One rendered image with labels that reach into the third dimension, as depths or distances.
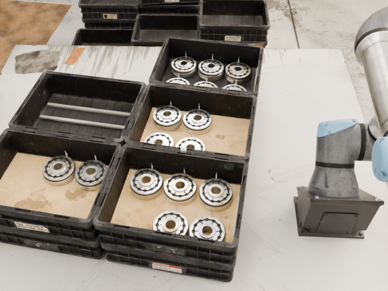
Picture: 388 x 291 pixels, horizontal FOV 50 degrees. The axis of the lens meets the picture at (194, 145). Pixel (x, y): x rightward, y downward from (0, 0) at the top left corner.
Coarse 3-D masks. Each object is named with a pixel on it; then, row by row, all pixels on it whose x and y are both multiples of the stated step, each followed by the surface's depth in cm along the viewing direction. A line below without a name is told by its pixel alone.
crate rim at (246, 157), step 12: (156, 84) 151; (144, 96) 149; (240, 96) 147; (252, 96) 147; (252, 108) 143; (132, 120) 139; (252, 120) 139; (132, 132) 136; (252, 132) 135; (144, 144) 132; (156, 144) 132; (228, 156) 129; (240, 156) 128
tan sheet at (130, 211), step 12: (204, 180) 135; (120, 204) 129; (132, 204) 129; (144, 204) 129; (156, 204) 129; (168, 204) 129; (192, 204) 129; (120, 216) 126; (132, 216) 126; (144, 216) 126; (156, 216) 126; (192, 216) 126; (204, 216) 126; (216, 216) 126; (228, 216) 126; (144, 228) 124; (168, 228) 124; (228, 228) 123; (228, 240) 121
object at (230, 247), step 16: (128, 144) 132; (224, 160) 128; (240, 160) 128; (112, 176) 124; (240, 192) 120; (96, 208) 117; (240, 208) 116; (96, 224) 113; (112, 224) 113; (240, 224) 113; (176, 240) 111; (192, 240) 110; (208, 240) 110
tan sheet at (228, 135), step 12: (156, 108) 158; (216, 120) 153; (228, 120) 153; (240, 120) 153; (144, 132) 149; (156, 132) 149; (168, 132) 149; (180, 132) 149; (216, 132) 149; (228, 132) 149; (240, 132) 149; (204, 144) 145; (216, 144) 145; (228, 144) 145; (240, 144) 145
